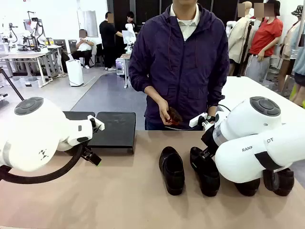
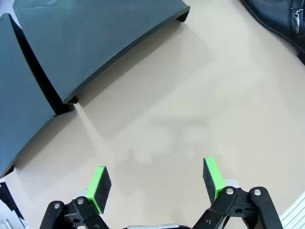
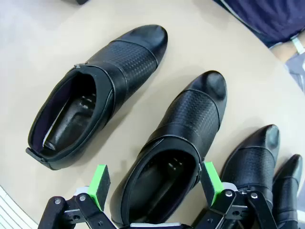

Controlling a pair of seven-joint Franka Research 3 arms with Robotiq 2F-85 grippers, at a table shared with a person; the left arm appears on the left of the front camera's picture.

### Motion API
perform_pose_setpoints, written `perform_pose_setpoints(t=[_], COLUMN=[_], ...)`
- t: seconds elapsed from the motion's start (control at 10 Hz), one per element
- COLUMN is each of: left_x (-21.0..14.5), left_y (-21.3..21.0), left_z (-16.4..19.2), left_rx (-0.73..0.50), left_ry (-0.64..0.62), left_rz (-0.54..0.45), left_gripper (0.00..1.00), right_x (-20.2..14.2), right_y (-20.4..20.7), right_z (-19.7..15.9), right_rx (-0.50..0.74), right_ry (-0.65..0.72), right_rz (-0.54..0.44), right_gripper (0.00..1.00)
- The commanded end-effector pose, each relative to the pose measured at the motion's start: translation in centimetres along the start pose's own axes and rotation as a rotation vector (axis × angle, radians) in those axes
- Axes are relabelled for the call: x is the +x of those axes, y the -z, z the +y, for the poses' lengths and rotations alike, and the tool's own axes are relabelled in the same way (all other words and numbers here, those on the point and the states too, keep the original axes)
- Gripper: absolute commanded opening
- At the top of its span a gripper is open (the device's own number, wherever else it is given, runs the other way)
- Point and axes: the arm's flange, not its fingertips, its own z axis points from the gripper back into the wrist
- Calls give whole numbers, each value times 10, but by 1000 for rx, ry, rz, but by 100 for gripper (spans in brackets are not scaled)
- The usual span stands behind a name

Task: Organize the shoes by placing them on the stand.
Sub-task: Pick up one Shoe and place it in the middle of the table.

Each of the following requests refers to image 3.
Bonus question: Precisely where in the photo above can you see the person's left hand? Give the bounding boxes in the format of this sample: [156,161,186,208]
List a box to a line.
[269,42,298,63]

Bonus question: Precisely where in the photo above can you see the silver wristwatch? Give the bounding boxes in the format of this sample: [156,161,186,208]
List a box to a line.
[291,37,305,55]

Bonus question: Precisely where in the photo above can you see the person in purple jacket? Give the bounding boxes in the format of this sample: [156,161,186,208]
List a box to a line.
[212,0,305,48]

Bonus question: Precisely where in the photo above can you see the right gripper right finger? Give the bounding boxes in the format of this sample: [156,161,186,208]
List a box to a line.
[193,161,278,229]

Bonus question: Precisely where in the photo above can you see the black plastic shoe insert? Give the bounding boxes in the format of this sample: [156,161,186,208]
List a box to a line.
[137,155,190,217]
[44,94,96,151]

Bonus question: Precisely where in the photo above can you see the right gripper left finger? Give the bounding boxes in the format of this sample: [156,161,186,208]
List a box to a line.
[38,164,120,229]

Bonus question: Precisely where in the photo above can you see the black leather buckle shoe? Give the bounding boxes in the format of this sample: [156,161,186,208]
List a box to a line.
[25,24,168,171]
[110,70,228,227]
[271,154,304,229]
[219,124,280,215]

